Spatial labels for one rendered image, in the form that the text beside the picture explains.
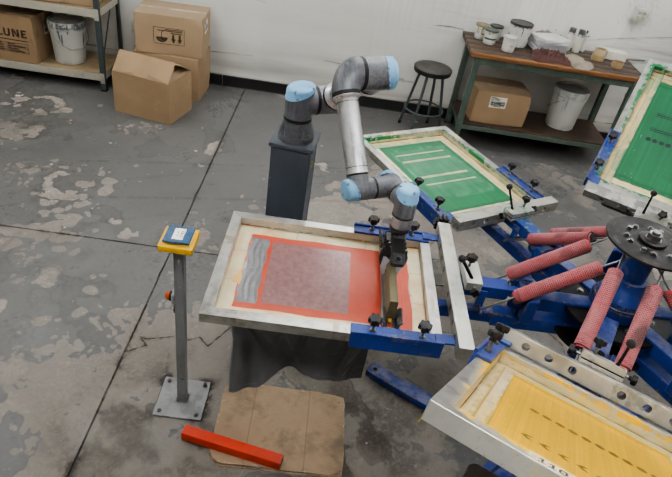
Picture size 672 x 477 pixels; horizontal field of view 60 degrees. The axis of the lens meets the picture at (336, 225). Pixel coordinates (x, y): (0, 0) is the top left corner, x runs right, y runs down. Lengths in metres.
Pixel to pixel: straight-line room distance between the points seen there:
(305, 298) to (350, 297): 0.16
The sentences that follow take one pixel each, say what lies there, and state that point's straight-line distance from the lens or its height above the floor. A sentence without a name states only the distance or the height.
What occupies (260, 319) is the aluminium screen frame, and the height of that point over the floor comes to 0.99.
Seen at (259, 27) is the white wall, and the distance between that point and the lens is 5.71.
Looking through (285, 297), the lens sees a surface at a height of 0.96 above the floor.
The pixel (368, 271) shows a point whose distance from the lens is 2.17.
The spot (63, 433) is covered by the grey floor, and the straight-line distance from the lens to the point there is 2.90.
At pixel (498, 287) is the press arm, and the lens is 2.15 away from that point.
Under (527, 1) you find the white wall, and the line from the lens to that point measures 5.75.
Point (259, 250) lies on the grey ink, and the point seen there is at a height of 0.96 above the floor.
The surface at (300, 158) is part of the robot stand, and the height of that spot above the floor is 1.15.
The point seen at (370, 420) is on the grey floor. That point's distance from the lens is 2.93.
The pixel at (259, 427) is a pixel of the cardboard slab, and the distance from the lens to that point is 2.81.
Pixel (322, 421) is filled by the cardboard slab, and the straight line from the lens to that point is 2.86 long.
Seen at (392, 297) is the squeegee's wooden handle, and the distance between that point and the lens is 1.92.
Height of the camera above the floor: 2.32
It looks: 35 degrees down
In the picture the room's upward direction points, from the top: 10 degrees clockwise
